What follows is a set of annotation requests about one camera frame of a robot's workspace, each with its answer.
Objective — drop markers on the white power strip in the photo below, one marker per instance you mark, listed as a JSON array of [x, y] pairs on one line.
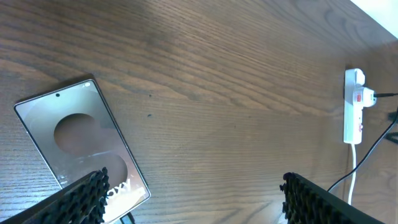
[[352, 131]]

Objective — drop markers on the white charger plug adapter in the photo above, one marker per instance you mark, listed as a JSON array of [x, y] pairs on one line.
[[364, 97]]

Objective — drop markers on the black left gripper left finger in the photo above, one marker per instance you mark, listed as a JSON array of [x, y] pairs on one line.
[[83, 201]]

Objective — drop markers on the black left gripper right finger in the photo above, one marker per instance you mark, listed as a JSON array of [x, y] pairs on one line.
[[307, 203]]

